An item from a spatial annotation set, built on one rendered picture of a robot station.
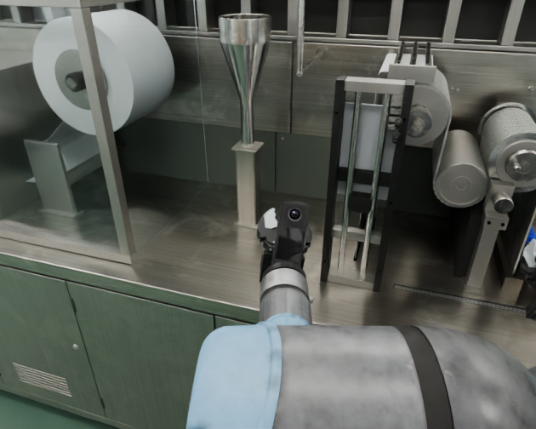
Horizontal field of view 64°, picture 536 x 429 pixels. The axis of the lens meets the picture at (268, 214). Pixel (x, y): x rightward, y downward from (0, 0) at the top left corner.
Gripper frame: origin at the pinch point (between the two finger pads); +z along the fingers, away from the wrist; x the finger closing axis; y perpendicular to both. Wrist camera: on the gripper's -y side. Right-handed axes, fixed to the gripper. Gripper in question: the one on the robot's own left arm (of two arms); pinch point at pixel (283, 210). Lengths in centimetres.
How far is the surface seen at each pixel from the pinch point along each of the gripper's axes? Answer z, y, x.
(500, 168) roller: 21, -7, 51
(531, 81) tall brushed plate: 50, -23, 67
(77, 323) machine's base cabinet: 30, 68, -57
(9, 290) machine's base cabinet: 37, 64, -81
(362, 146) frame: 21.1, -7.6, 17.5
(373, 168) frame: 20.2, -3.1, 21.1
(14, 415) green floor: 41, 137, -93
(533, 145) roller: 19, -14, 55
